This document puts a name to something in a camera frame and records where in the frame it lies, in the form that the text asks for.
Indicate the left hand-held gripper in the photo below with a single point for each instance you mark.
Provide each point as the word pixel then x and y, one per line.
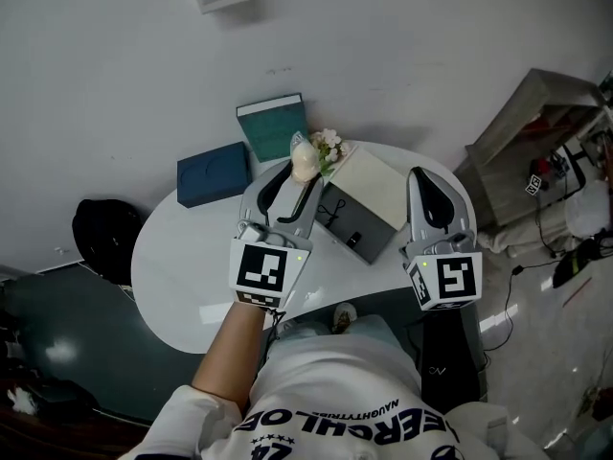
pixel 258 269

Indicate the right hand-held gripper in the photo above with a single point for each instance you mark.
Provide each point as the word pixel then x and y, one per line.
pixel 455 276

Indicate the beige makeup sponge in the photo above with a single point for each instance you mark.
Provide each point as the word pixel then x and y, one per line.
pixel 305 163

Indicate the grey box with beige lid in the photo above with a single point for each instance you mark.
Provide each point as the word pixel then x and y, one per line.
pixel 369 180

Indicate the person's left forearm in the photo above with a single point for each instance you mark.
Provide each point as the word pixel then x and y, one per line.
pixel 230 357

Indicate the person's right forearm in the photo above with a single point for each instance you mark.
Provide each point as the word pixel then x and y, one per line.
pixel 450 357

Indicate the dark blue box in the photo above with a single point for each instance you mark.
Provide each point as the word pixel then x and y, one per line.
pixel 213 175

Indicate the teal box with white edge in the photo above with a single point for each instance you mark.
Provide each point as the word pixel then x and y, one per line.
pixel 273 130

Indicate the white artificial flowers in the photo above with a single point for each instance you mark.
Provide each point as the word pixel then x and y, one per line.
pixel 330 139

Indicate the small black clip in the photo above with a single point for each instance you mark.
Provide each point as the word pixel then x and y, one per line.
pixel 355 240

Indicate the black and white tag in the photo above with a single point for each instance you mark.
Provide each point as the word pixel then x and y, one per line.
pixel 533 184

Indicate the grey wooden shelf unit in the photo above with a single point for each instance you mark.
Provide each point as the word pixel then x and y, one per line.
pixel 515 146

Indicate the white shoe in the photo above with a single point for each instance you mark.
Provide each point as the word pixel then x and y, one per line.
pixel 344 315

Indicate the light blue trousers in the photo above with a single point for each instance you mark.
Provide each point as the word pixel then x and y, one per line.
pixel 369 328

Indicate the black and yellow tool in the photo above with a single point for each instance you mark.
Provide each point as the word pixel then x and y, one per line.
pixel 572 264

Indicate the black backpack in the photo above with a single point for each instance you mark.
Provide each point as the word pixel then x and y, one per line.
pixel 105 237

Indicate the white printed shirt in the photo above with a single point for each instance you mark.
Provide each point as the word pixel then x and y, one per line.
pixel 335 391

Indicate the white fluffy item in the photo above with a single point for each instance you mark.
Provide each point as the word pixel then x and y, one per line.
pixel 21 398

